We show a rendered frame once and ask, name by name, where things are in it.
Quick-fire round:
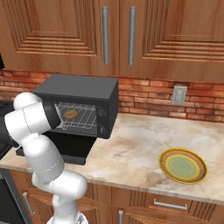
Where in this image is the black toaster oven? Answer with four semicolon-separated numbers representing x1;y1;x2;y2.
32;73;120;140

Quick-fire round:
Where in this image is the brown bagel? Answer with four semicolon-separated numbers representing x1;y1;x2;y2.
62;109;80;120

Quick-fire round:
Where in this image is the black toaster oven door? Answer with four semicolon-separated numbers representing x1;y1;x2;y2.
15;129;98;166

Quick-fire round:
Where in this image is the yellow and green plate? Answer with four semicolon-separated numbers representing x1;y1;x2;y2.
158;147;208;186

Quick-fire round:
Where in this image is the wooden base cupboard door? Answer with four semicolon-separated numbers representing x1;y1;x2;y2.
10;170;114;224
111;206;224;224

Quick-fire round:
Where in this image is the wooden drawer front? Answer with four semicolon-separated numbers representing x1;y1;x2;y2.
111;186;224;221

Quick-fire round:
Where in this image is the black stove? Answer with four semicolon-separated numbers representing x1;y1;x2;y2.
0;100;33;224

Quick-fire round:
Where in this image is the wire toaster oven rack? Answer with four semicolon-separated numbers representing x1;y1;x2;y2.
55;101;99;131

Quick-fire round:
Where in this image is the grey wall outlet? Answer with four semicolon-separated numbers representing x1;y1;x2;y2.
171;85;189;107

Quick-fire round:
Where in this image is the long silver cupboard handle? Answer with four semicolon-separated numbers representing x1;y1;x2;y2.
127;5;137;67
101;5;111;66

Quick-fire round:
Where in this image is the wooden wall cupboard door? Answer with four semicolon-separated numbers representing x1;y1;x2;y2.
0;0;120;78
118;0;224;84

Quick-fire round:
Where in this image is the short silver cupboard handle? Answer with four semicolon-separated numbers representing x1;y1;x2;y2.
117;209;124;224
22;191;36;217

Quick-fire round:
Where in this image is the silver drawer handle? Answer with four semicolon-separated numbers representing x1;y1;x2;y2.
153;198;188;212

